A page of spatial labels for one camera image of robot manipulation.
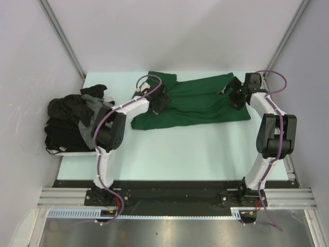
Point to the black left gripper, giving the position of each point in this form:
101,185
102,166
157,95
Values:
165,100

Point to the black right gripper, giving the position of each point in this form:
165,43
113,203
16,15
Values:
235,83

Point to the green t shirt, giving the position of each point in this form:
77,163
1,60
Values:
192,102

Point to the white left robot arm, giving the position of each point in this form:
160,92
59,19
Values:
109,129

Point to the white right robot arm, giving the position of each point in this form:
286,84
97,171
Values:
275,139

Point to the grey t shirt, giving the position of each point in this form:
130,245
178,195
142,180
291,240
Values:
94,104

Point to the black t shirt pile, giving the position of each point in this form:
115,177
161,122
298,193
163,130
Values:
66,121

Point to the white plastic bin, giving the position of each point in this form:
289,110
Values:
77,154

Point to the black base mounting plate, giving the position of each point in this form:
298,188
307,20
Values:
181,197

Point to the right aluminium frame post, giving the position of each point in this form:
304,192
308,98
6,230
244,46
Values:
301,10

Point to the aluminium frame post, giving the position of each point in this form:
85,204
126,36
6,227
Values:
50,14
301,10

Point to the left aluminium frame post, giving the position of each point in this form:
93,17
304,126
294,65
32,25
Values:
50,14

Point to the white slotted cable duct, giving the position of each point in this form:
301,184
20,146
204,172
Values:
104,214

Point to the aluminium front rail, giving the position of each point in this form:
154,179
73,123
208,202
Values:
291,198

